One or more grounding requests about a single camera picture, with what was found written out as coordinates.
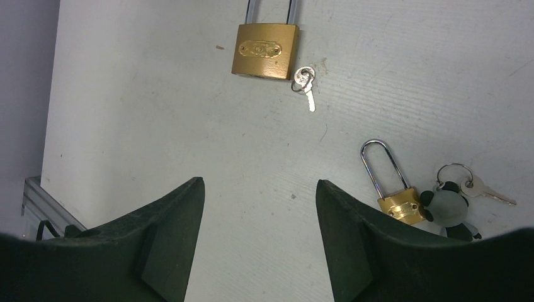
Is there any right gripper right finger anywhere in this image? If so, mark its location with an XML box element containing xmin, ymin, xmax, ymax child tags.
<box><xmin>315</xmin><ymin>180</ymin><xmax>533</xmax><ymax>301</ymax></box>

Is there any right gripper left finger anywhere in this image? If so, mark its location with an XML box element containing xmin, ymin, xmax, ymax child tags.
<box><xmin>1</xmin><ymin>177</ymin><xmax>205</xmax><ymax>301</ymax></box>

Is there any small brass padlock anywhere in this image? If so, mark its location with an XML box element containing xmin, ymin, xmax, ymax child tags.
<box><xmin>360</xmin><ymin>139</ymin><xmax>426</xmax><ymax>225</ymax></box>

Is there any small padlock key charm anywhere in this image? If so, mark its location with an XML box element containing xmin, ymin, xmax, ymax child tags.
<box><xmin>419</xmin><ymin>163</ymin><xmax>517</xmax><ymax>242</ymax></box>

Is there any large padlock key ring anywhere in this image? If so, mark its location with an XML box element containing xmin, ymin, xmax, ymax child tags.
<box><xmin>290</xmin><ymin>65</ymin><xmax>317</xmax><ymax>113</ymax></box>

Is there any large brass padlock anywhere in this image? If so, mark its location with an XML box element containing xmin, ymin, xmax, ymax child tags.
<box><xmin>231</xmin><ymin>0</ymin><xmax>300</xmax><ymax>80</ymax></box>

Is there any aluminium table frame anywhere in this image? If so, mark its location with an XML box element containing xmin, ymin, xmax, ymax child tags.
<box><xmin>21</xmin><ymin>176</ymin><xmax>86</xmax><ymax>241</ymax></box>

